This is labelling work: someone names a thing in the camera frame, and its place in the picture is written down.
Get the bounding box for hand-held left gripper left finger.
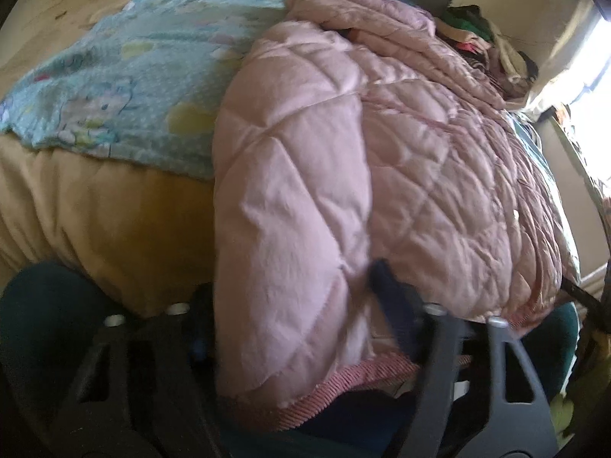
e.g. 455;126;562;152
48;284;225;458

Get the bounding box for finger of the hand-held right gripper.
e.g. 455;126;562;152
562;281;609;318

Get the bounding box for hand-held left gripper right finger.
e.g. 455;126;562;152
369;258;558;458

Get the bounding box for pink quilted jacket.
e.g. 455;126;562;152
212;0;582;427

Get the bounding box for pile of mixed clothes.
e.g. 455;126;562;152
434;5;540;101

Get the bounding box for person's dark green pants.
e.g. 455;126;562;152
0;260;580;458

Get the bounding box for bed with beige bedspread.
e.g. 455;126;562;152
0;0;230;320

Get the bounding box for window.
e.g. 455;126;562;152
570;14;611;173

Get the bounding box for cream curtain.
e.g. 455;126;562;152
522;0;607;110

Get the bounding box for light blue cartoon blanket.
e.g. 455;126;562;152
0;0;292;181

